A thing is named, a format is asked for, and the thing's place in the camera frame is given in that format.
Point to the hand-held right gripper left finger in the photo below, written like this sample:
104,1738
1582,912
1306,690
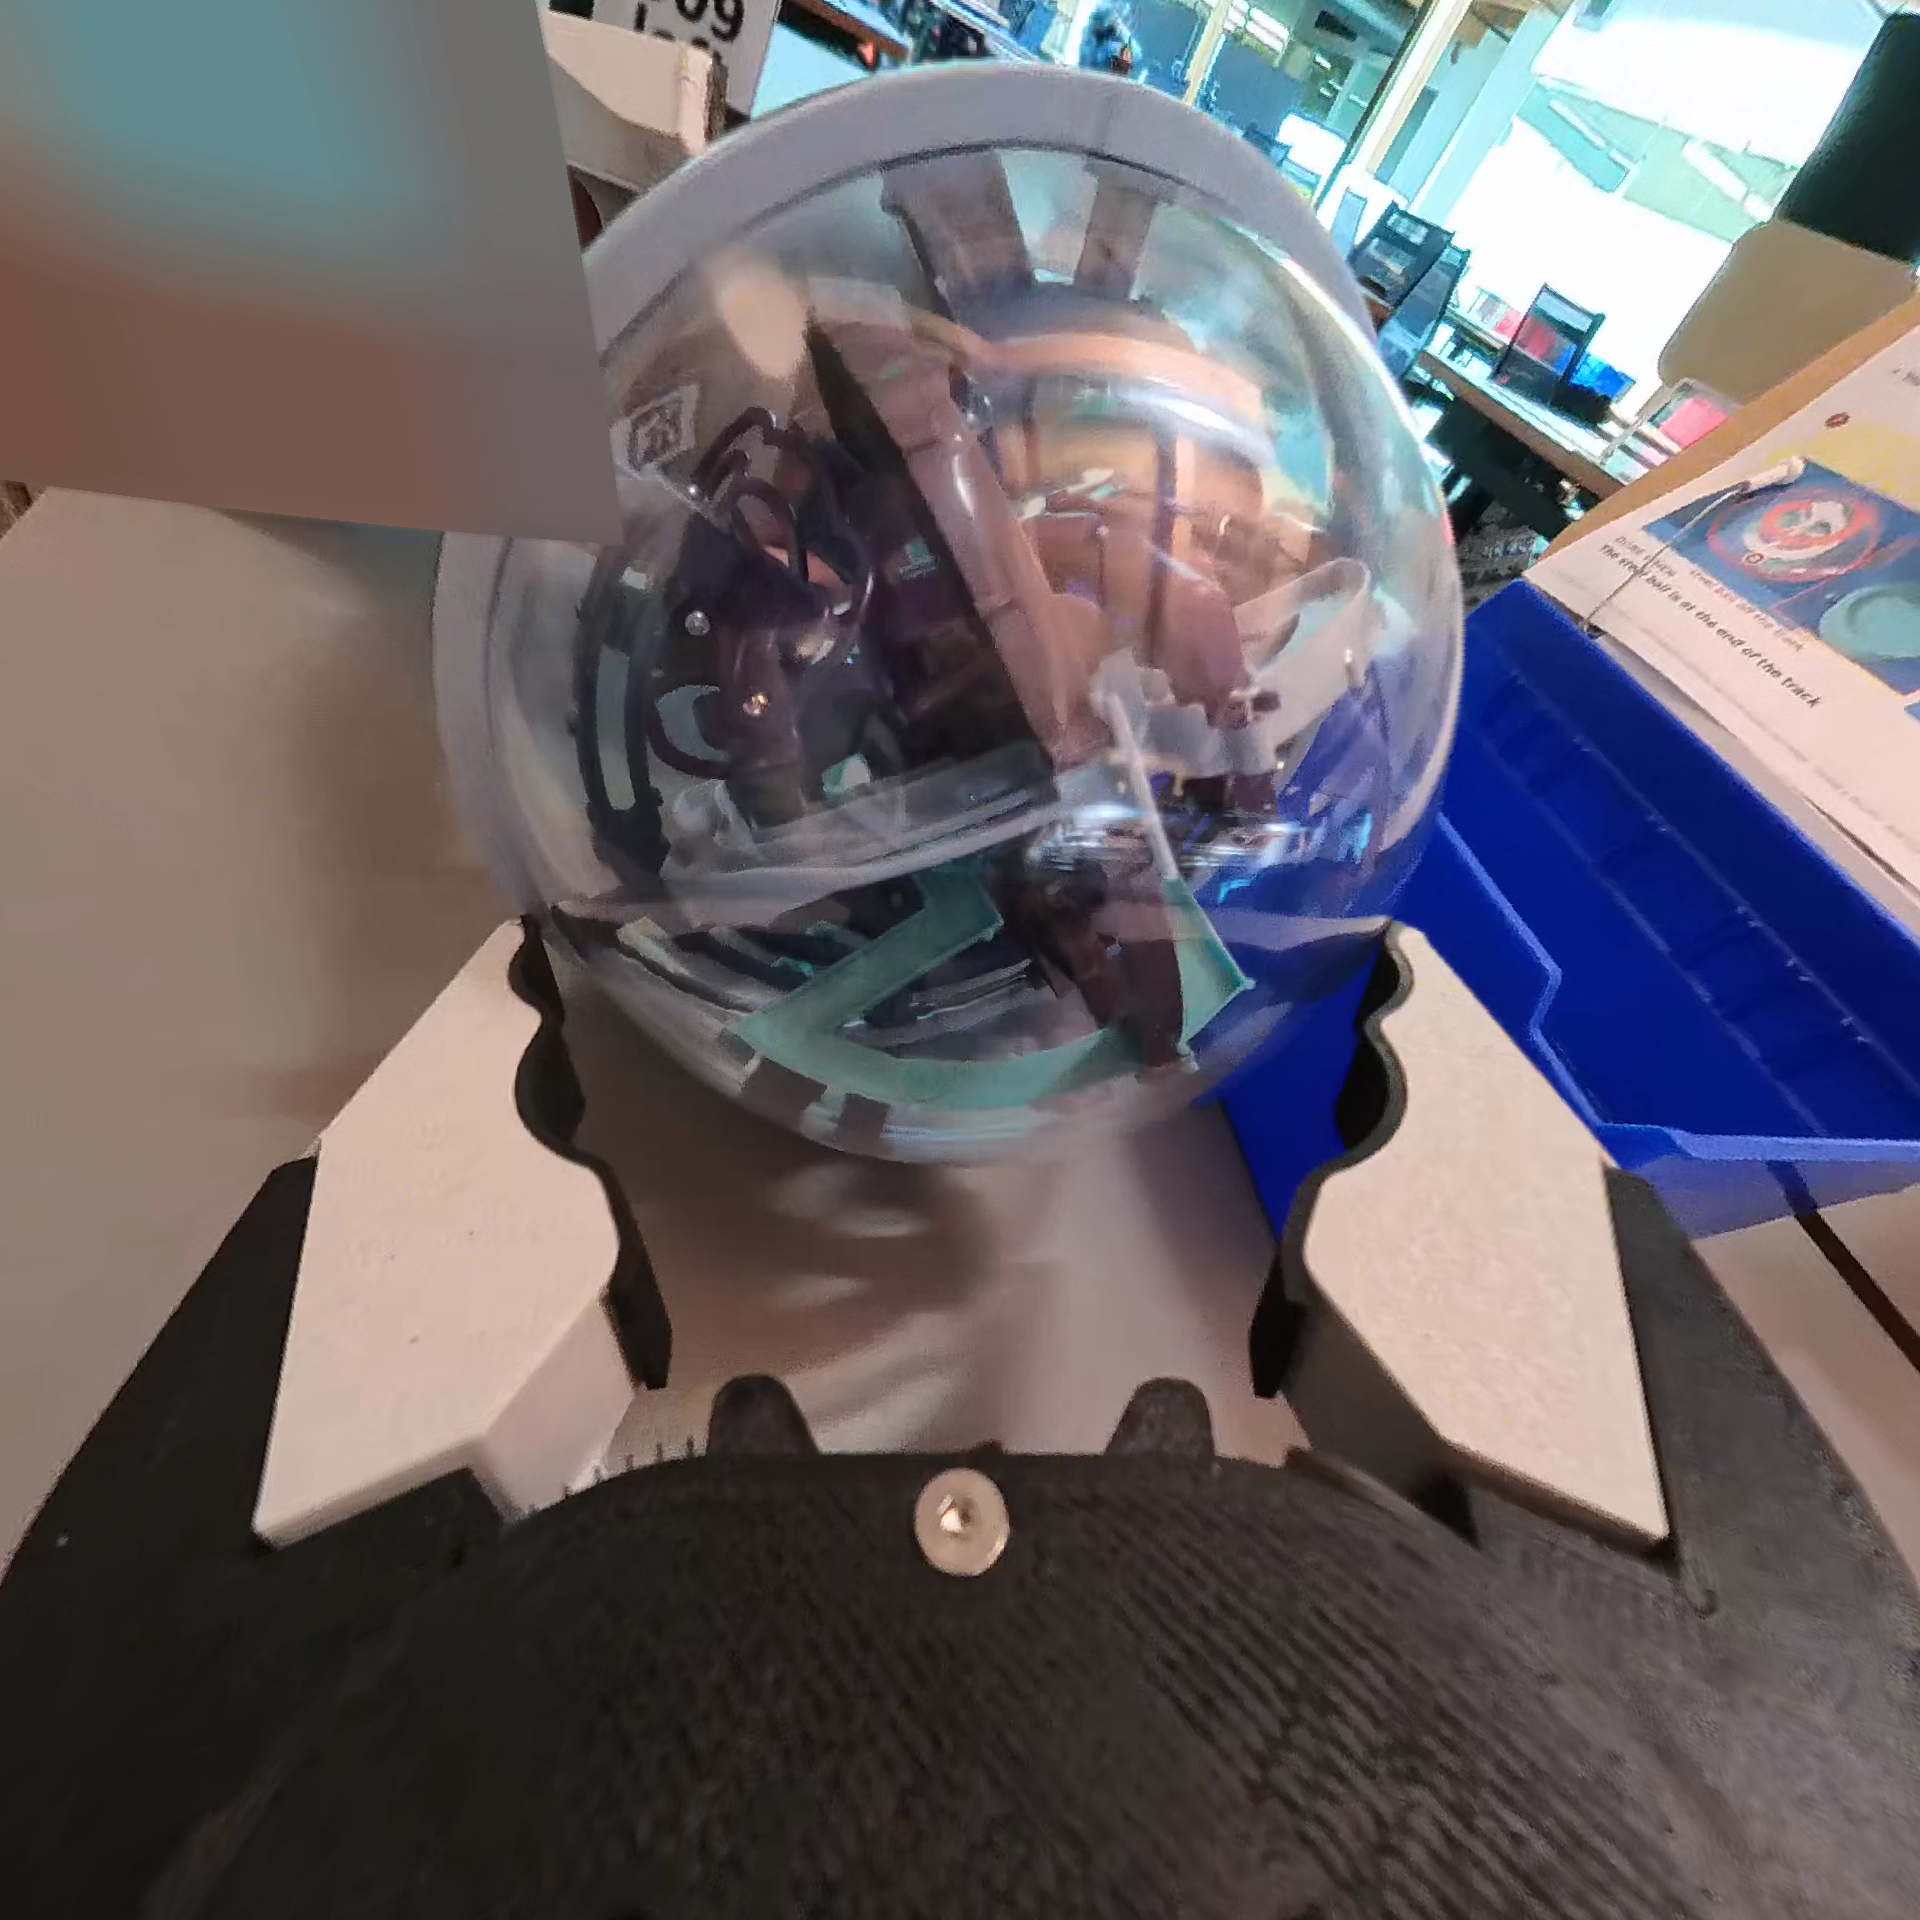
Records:
435,1274

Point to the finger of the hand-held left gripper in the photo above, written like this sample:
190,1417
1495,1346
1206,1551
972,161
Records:
622,143

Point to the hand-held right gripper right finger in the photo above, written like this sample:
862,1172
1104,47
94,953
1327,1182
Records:
1484,1291

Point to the clear plastic maze ball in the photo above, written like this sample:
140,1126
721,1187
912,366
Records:
975,600

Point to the blue plastic bin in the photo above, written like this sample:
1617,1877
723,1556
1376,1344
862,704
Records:
1621,931

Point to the printed instruction sheet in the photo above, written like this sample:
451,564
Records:
1770,631

